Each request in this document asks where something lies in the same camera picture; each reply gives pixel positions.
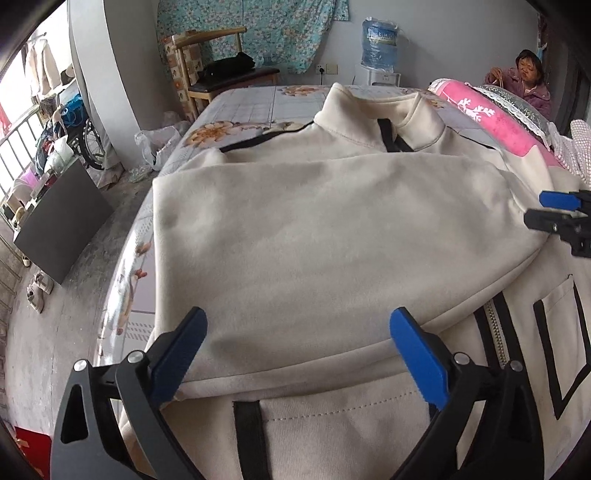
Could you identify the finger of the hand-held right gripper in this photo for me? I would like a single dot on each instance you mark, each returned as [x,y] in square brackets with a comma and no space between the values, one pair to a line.
[547,220]
[556,198]

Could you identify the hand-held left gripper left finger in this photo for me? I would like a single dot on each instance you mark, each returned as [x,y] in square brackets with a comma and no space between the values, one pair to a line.
[178,355]

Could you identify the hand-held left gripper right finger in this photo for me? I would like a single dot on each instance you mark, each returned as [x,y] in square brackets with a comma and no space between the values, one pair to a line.
[418,355]

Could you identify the cream zip jacket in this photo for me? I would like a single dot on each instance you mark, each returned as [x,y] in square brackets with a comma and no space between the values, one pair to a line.
[323,230]

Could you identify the white crochet cloth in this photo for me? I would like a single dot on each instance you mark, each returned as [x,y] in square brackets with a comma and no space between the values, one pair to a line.
[579,147]

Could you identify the pink floral quilt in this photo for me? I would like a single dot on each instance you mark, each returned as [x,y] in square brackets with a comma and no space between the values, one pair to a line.
[498,120]

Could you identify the lace-trimmed grey pillow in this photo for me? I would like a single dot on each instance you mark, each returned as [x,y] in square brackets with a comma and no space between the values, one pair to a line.
[517,99]

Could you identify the white shoe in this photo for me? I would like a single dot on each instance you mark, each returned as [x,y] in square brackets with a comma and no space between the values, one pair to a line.
[45,282]
[34,300]

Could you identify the red gift bag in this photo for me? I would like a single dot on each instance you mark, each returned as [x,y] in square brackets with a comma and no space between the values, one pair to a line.
[34,454]

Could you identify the dark grey cabinet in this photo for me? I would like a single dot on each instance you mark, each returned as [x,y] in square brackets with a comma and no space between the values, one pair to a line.
[64,221]

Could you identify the white plastic bag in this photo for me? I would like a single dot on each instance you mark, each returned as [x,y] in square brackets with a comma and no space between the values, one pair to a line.
[154,143]

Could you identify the wheelchair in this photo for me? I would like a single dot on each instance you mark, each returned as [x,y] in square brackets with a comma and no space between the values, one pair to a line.
[92,143]

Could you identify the blue water bottle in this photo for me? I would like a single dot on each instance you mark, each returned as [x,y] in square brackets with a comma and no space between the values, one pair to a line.
[379,44]

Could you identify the floral checked table cover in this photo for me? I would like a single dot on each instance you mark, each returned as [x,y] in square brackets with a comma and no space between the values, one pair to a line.
[240,110]

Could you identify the blue bag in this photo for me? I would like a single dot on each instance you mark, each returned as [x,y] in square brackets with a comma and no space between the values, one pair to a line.
[73,110]

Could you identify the metal railing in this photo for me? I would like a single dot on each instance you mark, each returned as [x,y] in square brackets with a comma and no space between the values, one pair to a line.
[18,134]

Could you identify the wooden chair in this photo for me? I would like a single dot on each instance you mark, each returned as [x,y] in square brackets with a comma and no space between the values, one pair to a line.
[194,69]

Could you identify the black bag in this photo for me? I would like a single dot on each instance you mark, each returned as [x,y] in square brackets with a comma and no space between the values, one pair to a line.
[228,67]

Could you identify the red hanging garment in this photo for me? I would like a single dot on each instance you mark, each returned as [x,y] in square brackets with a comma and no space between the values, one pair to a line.
[3,117]

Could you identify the beige hanging coat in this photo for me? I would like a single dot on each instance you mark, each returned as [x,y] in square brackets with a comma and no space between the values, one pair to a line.
[44,64]

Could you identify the white wall socket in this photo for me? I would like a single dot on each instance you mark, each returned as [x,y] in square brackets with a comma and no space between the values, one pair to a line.
[327,69]

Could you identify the teal floral wall cloth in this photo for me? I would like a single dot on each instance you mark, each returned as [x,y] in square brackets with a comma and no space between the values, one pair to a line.
[277,27]

